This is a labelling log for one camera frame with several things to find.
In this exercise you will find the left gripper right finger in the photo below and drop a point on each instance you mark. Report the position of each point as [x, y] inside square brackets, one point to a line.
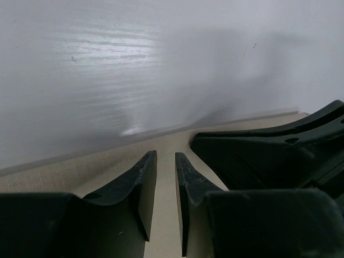
[202, 211]

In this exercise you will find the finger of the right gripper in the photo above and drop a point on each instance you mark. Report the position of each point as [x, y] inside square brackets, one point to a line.
[302, 154]

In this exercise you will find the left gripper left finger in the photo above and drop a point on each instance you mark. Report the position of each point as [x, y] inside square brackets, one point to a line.
[137, 186]

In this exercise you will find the beige cloth napkin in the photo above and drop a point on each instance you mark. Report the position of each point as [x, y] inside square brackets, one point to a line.
[81, 174]

